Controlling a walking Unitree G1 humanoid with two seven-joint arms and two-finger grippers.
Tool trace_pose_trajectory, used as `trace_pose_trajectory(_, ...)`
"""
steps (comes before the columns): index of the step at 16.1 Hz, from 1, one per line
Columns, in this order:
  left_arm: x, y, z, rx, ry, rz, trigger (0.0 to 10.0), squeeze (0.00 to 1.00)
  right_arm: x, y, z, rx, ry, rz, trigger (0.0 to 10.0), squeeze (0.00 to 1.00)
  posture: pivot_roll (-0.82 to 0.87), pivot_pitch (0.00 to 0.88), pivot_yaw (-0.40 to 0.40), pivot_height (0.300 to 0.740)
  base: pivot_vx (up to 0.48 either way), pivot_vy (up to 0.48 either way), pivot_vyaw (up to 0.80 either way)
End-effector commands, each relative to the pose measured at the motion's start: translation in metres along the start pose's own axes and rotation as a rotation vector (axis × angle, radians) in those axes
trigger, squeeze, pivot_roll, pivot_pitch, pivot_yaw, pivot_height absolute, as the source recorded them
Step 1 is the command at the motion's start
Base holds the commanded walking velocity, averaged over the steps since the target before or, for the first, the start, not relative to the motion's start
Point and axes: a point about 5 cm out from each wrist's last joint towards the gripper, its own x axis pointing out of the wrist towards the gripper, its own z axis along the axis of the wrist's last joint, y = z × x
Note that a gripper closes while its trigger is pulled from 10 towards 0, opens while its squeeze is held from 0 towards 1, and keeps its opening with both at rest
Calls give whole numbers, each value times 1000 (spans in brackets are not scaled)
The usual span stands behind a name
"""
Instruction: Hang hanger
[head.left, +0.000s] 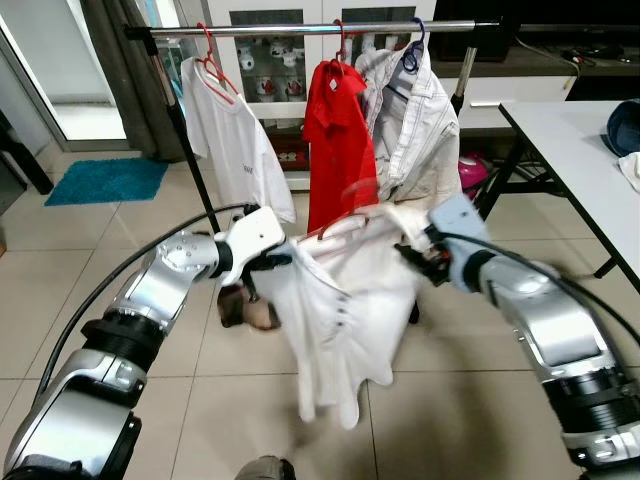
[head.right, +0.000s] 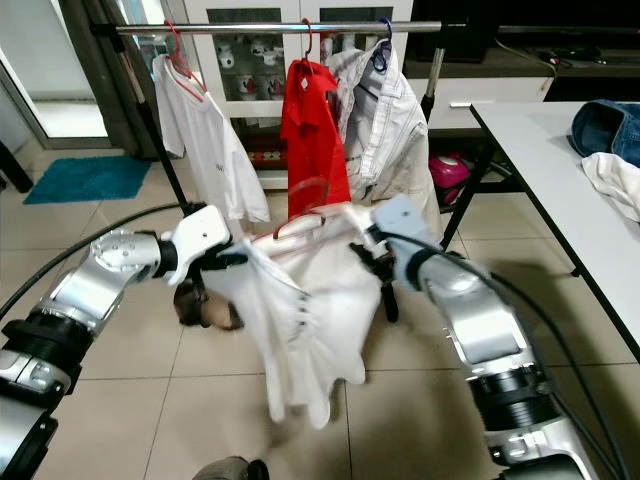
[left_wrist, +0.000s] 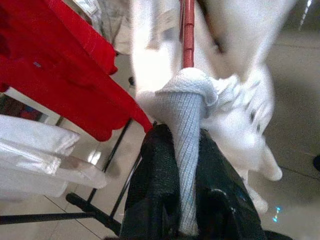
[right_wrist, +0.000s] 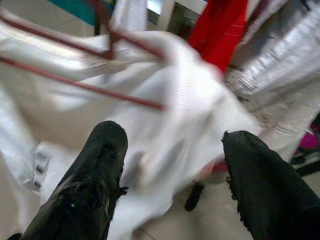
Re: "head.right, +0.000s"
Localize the pink brown garment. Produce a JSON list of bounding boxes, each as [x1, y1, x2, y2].
[[173, 283, 246, 333]]

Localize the white buttoned shirt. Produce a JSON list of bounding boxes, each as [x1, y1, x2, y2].
[[205, 198, 396, 431]]

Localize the dark blue clothes hanger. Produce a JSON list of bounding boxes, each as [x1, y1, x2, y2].
[[372, 18, 397, 73]]

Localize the pink appliance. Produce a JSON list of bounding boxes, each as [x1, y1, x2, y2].
[[428, 153, 471, 206]]

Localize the white printed t-shirt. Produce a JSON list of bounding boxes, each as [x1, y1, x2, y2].
[[153, 55, 271, 223]]

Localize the red shirt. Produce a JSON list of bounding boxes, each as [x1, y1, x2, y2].
[[280, 58, 353, 219]]

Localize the beige jacket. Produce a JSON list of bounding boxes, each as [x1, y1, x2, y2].
[[325, 45, 443, 236]]

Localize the teal floor mat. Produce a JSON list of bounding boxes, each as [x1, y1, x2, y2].
[[23, 155, 153, 206]]

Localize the white table black legs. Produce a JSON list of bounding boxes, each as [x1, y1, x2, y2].
[[435, 100, 640, 361]]

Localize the dark curtain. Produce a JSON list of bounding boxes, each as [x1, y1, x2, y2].
[[60, 0, 166, 157]]

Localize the black shelf desk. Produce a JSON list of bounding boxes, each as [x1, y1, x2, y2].
[[0, 140, 37, 196]]

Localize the crumpled white cloth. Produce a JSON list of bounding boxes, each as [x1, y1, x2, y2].
[[580, 152, 640, 223]]

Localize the blue denim garment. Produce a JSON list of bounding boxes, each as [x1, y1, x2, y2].
[[570, 100, 640, 168]]

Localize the glass door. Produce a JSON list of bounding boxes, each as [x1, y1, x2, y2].
[[0, 0, 106, 147]]

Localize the black television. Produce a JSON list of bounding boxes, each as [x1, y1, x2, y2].
[[410, 0, 640, 66]]

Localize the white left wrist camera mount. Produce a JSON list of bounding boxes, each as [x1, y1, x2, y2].
[[165, 205, 232, 281]]

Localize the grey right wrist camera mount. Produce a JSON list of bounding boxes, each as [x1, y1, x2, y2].
[[370, 195, 437, 291]]

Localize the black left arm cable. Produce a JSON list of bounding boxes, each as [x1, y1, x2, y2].
[[0, 203, 197, 317]]

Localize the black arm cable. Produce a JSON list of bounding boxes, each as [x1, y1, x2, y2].
[[0, 203, 197, 317], [380, 227, 631, 480]]

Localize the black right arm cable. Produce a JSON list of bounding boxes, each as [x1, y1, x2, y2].
[[380, 227, 631, 480]]

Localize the steel rail clothes rack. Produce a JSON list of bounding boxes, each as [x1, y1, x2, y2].
[[93, 18, 481, 323]]

